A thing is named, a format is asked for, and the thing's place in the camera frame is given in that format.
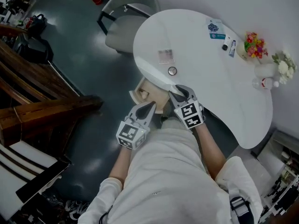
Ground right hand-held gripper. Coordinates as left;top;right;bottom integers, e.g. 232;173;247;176
168;84;206;130

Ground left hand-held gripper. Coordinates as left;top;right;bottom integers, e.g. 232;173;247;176
116;101;157;150

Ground person's right forearm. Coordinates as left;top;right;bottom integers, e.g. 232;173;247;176
194;126;228;181

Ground person's left forearm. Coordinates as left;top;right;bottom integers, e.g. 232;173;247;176
107;146;136;184

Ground person's white sweatshirt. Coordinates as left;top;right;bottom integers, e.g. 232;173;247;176
78;127;263;224

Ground white tube with black cap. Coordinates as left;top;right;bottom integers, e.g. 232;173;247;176
221;35;233;51

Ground blue and white tube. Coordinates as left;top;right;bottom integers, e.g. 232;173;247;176
228;40;237;58

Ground blue and white packet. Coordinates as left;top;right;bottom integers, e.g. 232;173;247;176
205;18;227;40

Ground clear plastic water bottle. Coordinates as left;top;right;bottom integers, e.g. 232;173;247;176
251;77;280;89

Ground grey upholstered chair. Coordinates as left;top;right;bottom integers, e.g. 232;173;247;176
97;0;162;54

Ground cream vase with colourful flowers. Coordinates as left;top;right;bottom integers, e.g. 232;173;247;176
236;31;269;62

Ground white vase with white flowers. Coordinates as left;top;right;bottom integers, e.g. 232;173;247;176
254;50;299;85

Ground dark wooden furniture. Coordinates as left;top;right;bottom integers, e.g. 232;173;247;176
0;23;104;149

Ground black and white shoes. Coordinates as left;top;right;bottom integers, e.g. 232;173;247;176
64;199;91;221

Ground metal equipment cart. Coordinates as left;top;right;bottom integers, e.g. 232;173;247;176
251;129;299;224

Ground black storage box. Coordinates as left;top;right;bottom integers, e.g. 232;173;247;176
13;36;55;65

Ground white and black shelf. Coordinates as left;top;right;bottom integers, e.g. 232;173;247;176
0;140;71;222

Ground black handbag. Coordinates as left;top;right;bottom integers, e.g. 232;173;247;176
28;14;49;35

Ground black cable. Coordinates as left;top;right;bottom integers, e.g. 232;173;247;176
99;205;114;224

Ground black and grey backpack strap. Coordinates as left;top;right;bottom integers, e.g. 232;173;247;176
229;195;255;224

